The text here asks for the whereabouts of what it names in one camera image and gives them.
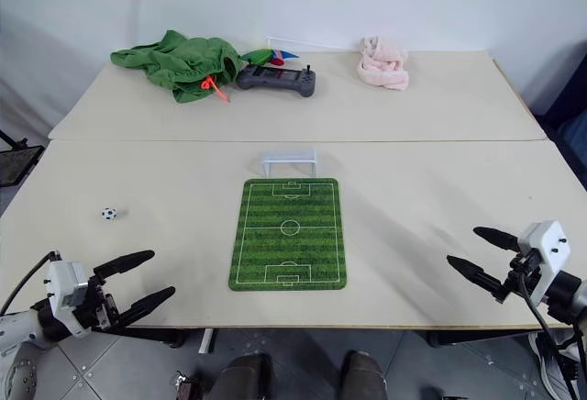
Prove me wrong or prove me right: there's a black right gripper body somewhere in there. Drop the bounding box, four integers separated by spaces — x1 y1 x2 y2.
493 250 548 305

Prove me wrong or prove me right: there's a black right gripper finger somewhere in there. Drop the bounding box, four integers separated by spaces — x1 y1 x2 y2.
472 226 522 253
446 254 511 300

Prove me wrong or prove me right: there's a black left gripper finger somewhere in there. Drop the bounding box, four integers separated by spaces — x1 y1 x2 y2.
116 285 177 328
93 250 156 282

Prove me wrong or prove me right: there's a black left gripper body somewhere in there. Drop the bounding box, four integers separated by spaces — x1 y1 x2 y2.
75 276 122 332

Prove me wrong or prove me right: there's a green soccer field mat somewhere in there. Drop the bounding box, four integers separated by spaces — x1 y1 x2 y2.
227 177 349 292

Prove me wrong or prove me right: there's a white sneaker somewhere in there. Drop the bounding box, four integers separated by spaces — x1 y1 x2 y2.
527 328 587 400

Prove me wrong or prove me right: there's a dark rounded left foot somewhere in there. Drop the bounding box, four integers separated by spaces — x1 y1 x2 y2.
215 353 272 400

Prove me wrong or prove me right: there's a dark rounded foot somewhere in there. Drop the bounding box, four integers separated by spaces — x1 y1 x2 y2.
215 353 272 400
338 350 387 400

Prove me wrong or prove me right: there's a black metal stand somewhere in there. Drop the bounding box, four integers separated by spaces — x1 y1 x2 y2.
0 129 46 188

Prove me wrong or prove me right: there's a dark rounded right foot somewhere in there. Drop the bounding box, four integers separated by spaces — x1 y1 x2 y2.
338 350 387 400

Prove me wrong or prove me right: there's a pink fluffy towel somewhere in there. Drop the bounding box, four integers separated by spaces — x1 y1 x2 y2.
356 35 411 93

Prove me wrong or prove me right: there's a grey handheld game controller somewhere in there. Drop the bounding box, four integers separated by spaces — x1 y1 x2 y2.
235 64 317 98

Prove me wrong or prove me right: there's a colourful plush toy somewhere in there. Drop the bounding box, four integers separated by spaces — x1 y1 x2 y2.
239 47 301 69

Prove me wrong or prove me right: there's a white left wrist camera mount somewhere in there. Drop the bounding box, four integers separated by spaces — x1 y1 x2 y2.
45 260 92 338

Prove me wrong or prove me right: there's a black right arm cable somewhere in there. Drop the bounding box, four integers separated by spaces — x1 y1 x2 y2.
518 267 580 400

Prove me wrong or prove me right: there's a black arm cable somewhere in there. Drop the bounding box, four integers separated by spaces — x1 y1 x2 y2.
0 250 62 317
518 267 580 400

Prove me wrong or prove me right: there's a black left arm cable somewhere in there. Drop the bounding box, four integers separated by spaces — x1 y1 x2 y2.
0 250 62 317

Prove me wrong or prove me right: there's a small white goal frame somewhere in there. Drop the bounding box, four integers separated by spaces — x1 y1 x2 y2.
259 149 319 178

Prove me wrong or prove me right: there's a green drawstring cloth bag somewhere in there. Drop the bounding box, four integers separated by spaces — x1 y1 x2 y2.
109 28 242 106

